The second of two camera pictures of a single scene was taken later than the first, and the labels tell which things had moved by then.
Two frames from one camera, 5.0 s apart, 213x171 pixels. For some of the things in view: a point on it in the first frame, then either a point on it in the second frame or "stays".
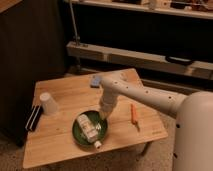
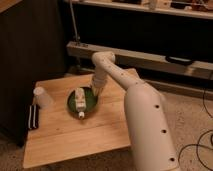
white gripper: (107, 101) → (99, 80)
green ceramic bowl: (99, 121) → (91, 103)
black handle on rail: (179, 61) stays
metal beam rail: (80, 50) stays
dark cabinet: (33, 48) stays
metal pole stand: (78, 67) stays
